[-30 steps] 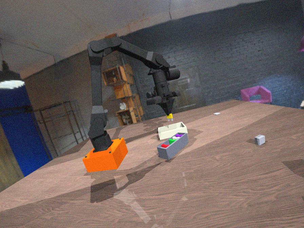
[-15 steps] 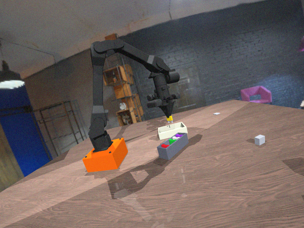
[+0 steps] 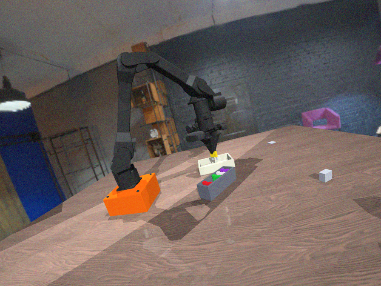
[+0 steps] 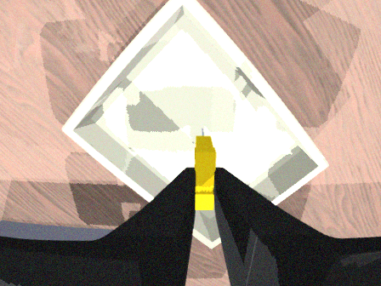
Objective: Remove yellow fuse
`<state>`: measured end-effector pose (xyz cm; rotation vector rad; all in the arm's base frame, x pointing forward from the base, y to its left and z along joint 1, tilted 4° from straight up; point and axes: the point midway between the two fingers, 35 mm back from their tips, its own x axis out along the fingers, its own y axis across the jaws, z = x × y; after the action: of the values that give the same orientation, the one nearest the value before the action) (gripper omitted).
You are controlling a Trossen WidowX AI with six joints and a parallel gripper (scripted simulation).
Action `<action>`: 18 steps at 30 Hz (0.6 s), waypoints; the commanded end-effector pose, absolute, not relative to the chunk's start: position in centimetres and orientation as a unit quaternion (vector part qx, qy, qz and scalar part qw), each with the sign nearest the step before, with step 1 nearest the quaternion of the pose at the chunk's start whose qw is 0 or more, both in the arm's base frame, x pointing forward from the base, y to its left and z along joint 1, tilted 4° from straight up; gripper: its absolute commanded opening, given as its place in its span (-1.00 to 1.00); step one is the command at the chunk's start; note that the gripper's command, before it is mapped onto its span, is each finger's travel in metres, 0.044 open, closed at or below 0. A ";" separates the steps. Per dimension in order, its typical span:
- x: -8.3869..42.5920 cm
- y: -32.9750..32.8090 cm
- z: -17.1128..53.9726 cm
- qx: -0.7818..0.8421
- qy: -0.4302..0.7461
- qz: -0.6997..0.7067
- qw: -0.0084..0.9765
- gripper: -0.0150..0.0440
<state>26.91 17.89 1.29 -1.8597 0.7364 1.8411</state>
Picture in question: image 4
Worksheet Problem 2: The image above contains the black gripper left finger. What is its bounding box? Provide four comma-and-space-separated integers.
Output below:
0, 168, 195, 286

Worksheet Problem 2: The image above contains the white square tray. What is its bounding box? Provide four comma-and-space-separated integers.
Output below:
62, 0, 329, 205

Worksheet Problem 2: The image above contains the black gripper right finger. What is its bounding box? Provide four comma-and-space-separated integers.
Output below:
213, 167, 381, 286

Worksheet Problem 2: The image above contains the grey fuse block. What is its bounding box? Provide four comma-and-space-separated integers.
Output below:
0, 220, 113, 241

